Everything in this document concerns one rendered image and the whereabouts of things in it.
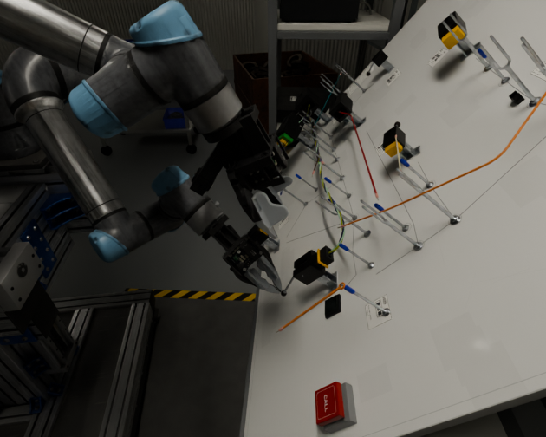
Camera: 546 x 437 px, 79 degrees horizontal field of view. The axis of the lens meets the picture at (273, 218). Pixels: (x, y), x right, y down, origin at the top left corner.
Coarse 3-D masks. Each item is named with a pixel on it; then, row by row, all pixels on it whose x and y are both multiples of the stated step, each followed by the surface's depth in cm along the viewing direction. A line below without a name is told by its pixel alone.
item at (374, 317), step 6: (378, 300) 58; (384, 300) 57; (366, 306) 59; (372, 306) 58; (384, 306) 56; (366, 312) 58; (372, 312) 57; (378, 312) 56; (390, 312) 54; (372, 318) 57; (378, 318) 55; (384, 318) 54; (390, 318) 53; (372, 324) 56; (378, 324) 55
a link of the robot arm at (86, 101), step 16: (112, 64) 41; (128, 64) 40; (96, 80) 41; (112, 80) 41; (128, 80) 40; (144, 80) 40; (80, 96) 42; (96, 96) 41; (112, 96) 41; (128, 96) 41; (144, 96) 42; (80, 112) 42; (96, 112) 42; (112, 112) 42; (128, 112) 43; (144, 112) 44; (96, 128) 43; (112, 128) 44
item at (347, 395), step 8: (344, 384) 52; (344, 392) 51; (352, 392) 52; (344, 400) 50; (352, 400) 51; (344, 408) 50; (352, 408) 49; (352, 416) 48; (328, 424) 50; (336, 424) 49; (344, 424) 49; (352, 424) 49; (328, 432) 51
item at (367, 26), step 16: (272, 0) 117; (368, 0) 161; (400, 0) 115; (272, 16) 120; (368, 16) 141; (400, 16) 118; (272, 32) 123; (288, 32) 123; (304, 32) 123; (320, 32) 123; (336, 32) 122; (352, 32) 122; (368, 32) 122; (384, 32) 122; (272, 48) 126; (272, 64) 130; (272, 80) 134; (272, 96) 138; (272, 112) 142; (272, 128) 146
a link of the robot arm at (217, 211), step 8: (200, 208) 68; (208, 208) 69; (216, 208) 70; (192, 216) 68; (200, 216) 68; (208, 216) 68; (216, 216) 69; (192, 224) 69; (200, 224) 68; (208, 224) 68; (200, 232) 69
